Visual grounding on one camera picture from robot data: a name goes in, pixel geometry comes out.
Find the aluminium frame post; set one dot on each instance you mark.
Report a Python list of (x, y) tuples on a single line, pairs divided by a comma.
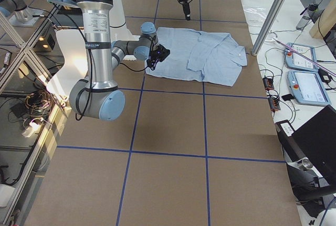
[(273, 12)]

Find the light blue button-up shirt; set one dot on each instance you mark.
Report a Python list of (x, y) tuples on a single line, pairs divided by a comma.
[(200, 56)]

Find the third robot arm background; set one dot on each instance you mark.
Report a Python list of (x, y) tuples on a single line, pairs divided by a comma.
[(19, 14)]

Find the orange black connector box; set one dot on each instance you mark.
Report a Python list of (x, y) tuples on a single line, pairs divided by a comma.
[(268, 83)]

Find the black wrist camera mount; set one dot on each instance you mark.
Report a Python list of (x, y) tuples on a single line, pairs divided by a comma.
[(151, 63)]

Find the clear plastic bag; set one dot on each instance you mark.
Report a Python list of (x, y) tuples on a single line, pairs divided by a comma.
[(255, 15)]

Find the blue teach pendant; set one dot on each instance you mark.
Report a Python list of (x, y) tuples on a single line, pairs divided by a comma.
[(307, 88), (297, 62)]

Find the black laptop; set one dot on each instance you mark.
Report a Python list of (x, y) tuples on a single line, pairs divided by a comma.
[(315, 140)]

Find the near blue teach pendant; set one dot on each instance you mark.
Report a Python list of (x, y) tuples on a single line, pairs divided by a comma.
[(307, 88)]

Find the far blue teach pendant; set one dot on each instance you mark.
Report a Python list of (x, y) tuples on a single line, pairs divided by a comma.
[(297, 62)]

